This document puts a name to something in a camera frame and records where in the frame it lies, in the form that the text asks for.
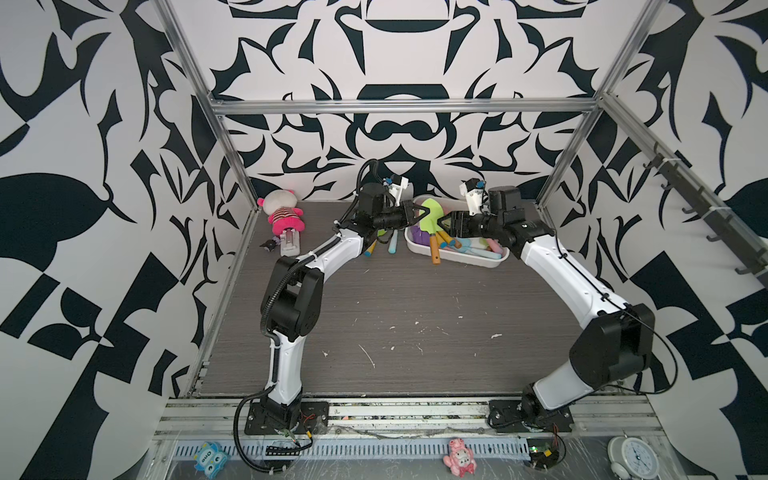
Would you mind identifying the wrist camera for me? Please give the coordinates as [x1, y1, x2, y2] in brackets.
[384, 175, 410, 206]
[459, 178, 490, 216]

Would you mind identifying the black corrugated cable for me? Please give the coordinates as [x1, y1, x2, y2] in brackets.
[232, 383, 289, 475]

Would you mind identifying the pink white plush doll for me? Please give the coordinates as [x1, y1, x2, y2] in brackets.
[257, 190, 305, 236]

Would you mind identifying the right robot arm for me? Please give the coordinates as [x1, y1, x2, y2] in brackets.
[438, 179, 655, 418]

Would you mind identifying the green shovel yellow handle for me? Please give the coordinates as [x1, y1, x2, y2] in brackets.
[363, 230, 386, 257]

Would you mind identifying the green shovel orange handle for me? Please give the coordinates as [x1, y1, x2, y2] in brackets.
[419, 198, 443, 265]

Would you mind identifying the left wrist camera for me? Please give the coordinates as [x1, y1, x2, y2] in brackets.
[384, 175, 410, 206]

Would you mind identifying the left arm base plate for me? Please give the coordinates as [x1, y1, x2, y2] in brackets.
[244, 400, 330, 436]

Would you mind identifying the pink bear toy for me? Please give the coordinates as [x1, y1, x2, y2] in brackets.
[442, 438, 477, 478]

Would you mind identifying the white alarm clock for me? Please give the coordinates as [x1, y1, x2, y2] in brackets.
[607, 436, 661, 479]

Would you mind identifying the light blue toy shovel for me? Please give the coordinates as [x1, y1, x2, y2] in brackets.
[388, 230, 398, 254]

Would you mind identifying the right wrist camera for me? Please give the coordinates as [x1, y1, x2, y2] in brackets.
[459, 178, 490, 216]

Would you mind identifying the green circuit board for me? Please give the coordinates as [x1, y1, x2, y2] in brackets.
[527, 440, 562, 471]

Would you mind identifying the white storage box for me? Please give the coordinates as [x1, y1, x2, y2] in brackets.
[402, 195, 510, 269]

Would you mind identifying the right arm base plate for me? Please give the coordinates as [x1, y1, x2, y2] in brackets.
[486, 400, 574, 433]

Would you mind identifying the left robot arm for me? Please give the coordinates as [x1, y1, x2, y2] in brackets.
[260, 176, 429, 408]

